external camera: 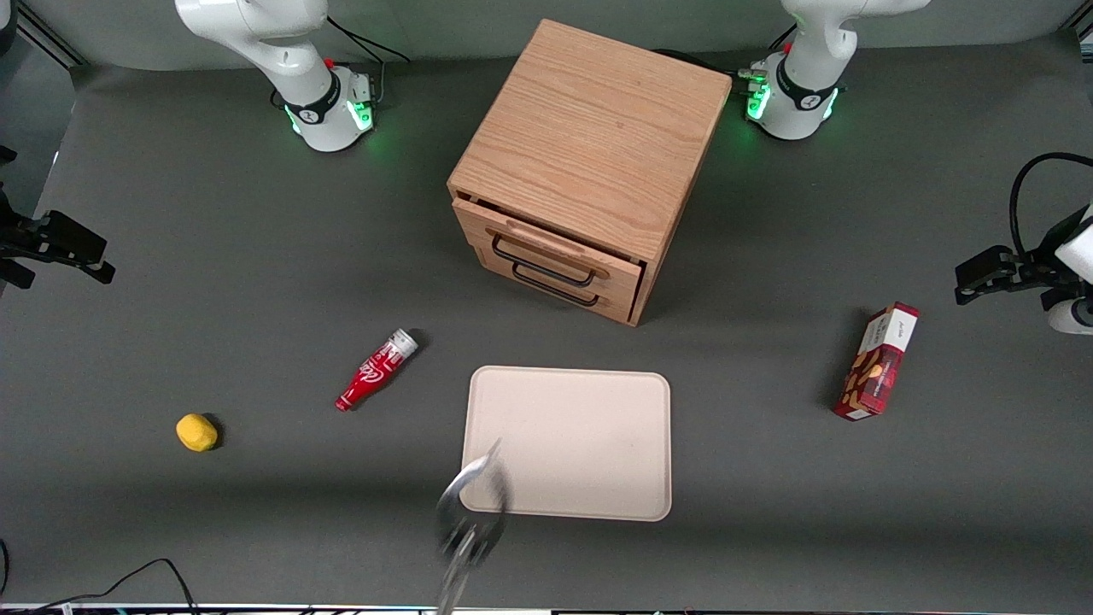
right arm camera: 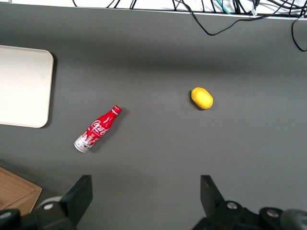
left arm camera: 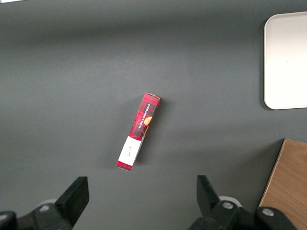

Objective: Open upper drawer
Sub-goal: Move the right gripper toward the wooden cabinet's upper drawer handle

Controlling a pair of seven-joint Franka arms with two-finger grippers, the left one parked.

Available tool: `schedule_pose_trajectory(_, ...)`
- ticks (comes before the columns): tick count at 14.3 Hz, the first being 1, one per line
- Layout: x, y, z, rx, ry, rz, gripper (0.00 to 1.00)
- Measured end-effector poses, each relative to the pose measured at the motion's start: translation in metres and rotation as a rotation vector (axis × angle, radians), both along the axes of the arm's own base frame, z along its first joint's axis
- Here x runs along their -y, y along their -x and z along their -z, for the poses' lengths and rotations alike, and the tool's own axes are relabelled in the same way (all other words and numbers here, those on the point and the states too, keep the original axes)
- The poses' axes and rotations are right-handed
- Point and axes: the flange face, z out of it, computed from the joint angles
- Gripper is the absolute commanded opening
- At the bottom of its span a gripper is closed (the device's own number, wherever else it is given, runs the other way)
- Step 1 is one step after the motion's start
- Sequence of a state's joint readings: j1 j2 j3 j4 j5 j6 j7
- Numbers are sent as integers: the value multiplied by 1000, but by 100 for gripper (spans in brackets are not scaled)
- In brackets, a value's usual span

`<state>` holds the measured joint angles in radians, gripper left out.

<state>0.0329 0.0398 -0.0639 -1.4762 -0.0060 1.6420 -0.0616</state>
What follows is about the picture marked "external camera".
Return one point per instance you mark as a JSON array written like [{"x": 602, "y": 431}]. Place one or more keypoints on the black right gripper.
[{"x": 19, "y": 237}]

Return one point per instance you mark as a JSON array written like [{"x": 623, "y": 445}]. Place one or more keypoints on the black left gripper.
[{"x": 1038, "y": 258}]

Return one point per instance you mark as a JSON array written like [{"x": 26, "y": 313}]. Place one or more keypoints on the wooden drawer with pull ledge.
[{"x": 546, "y": 243}]

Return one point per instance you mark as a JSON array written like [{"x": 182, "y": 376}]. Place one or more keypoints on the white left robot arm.
[{"x": 803, "y": 94}]

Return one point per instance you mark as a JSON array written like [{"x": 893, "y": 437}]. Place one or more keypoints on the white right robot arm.
[{"x": 299, "y": 68}]

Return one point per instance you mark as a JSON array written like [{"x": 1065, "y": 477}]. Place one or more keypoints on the wooden drawer cabinet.
[{"x": 598, "y": 128}]

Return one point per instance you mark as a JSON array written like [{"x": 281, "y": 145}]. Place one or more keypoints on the dark grey table mat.
[{"x": 171, "y": 299}]

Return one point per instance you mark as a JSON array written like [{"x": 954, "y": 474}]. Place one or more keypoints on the red cookie box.
[{"x": 879, "y": 363}]

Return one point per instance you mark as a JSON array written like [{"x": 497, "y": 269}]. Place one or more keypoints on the yellow lemon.
[{"x": 197, "y": 433}]

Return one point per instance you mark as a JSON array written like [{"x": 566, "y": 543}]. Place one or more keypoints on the red cola bottle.
[{"x": 376, "y": 371}]

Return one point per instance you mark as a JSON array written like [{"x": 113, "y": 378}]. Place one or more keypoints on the beige rectangular tray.
[{"x": 581, "y": 444}]

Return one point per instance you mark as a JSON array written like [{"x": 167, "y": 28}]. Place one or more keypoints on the blurred grey metallic object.
[{"x": 452, "y": 589}]

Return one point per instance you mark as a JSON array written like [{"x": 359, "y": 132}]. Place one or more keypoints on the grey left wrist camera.
[{"x": 1072, "y": 318}]

